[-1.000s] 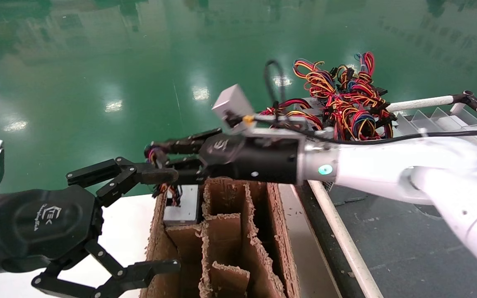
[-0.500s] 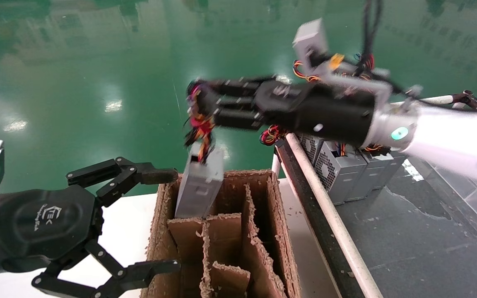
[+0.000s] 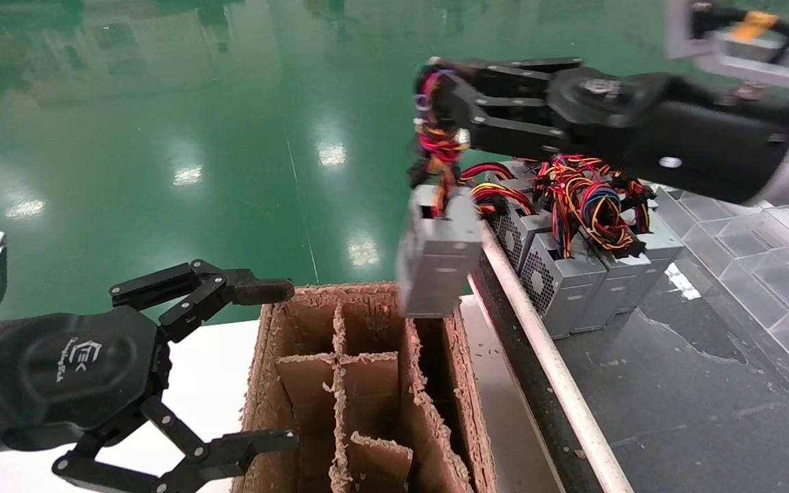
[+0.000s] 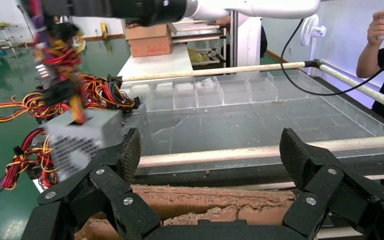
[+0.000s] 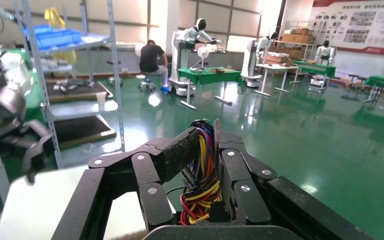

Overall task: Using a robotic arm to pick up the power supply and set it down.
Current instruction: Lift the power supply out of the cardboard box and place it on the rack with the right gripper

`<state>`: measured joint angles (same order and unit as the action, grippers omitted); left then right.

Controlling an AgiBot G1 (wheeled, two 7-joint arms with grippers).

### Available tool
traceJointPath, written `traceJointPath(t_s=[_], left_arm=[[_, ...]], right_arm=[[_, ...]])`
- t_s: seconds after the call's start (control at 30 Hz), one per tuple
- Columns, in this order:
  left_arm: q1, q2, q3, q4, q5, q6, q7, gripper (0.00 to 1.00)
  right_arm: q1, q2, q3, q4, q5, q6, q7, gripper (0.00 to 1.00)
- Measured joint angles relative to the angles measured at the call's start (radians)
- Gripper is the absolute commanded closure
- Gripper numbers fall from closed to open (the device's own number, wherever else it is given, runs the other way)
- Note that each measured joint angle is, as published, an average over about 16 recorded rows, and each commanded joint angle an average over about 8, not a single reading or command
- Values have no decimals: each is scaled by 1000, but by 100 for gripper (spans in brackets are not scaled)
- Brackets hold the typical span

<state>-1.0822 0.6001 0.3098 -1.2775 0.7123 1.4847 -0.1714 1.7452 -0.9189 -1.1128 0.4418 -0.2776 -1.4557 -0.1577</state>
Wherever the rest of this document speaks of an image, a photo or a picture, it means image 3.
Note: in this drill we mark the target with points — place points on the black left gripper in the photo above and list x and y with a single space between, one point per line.
79 370

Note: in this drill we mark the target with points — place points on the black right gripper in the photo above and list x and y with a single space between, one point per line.
696 137

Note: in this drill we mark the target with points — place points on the brown cardboard box with dividers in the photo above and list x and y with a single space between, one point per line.
298 383

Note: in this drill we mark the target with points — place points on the clear acrylic compartment organizer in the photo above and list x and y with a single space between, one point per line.
764 274

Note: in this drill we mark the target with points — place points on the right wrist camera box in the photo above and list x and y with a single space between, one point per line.
744 48

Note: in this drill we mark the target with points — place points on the black frame rail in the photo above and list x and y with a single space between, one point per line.
524 370

